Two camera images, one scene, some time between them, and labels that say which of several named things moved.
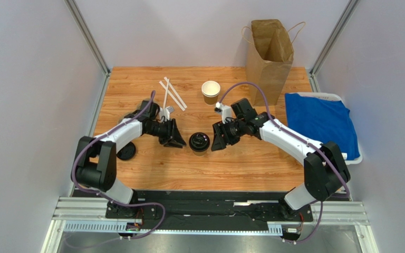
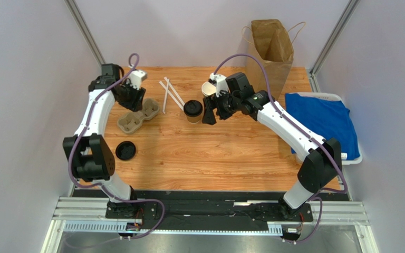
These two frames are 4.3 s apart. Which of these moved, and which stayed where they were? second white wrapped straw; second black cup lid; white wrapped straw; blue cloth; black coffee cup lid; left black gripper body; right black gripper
Moved: left black gripper body; black coffee cup lid; right black gripper
Stayed: blue cloth; second black cup lid; white wrapped straw; second white wrapped straw
